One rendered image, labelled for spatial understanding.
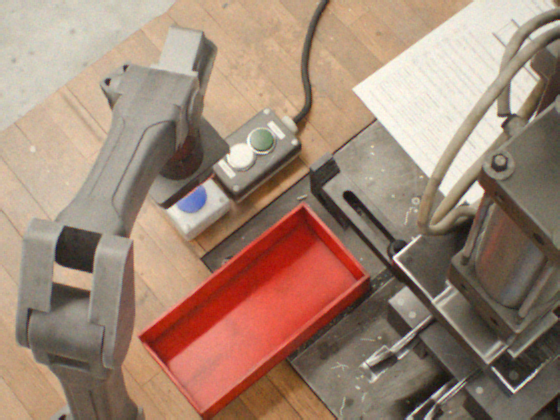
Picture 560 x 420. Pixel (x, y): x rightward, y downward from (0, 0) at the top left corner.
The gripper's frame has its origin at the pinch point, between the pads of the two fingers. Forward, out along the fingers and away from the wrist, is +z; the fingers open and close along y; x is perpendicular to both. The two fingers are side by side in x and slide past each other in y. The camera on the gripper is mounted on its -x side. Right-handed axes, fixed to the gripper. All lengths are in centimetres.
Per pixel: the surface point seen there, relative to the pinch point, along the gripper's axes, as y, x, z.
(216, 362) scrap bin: 10.4, 17.6, 6.2
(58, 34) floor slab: -12, -80, 98
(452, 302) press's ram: -9.1, 33.4, -21.4
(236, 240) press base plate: -0.9, 7.2, 6.9
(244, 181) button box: -5.9, 2.9, 4.0
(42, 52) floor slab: -7, -79, 98
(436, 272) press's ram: -10.9, 29.5, -17.2
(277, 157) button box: -10.9, 3.1, 4.1
